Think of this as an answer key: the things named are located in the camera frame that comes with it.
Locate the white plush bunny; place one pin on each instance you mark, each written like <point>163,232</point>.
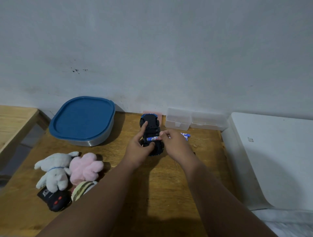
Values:
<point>55,172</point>

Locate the clear plastic hinged box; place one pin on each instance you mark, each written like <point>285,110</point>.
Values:
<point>188,119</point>

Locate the person's left hand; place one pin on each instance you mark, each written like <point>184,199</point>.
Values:
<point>135,150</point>

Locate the pink plush toy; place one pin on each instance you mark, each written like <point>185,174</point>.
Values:
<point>84,168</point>

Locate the black toy car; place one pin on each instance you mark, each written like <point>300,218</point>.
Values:
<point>152,127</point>

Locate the striped plush toy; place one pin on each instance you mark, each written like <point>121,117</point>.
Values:
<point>82,189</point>

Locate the blue white battery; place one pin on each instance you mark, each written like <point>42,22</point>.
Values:
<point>185,135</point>
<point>152,139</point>

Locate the person's right hand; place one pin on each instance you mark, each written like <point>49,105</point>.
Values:
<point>178,147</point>

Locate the white cloth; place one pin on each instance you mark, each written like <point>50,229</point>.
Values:
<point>288,223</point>

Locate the person's right forearm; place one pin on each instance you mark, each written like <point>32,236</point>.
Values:
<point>220,202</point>

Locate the black remote controller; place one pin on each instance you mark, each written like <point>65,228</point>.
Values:
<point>55,199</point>

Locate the grey plastic container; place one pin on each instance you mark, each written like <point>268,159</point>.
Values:
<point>97,141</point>

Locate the person's right fingers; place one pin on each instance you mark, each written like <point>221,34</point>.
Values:
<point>166,135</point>

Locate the pink flat card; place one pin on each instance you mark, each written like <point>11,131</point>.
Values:
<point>160,115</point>

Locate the wooden side table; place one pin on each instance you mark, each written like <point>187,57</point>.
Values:
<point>14,122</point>

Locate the blue container lid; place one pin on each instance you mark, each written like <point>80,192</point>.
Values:
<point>82,118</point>

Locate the person's left thumb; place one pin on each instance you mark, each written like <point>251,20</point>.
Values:
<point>149,146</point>

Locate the person's left forearm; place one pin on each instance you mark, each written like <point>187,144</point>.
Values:
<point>97,202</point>

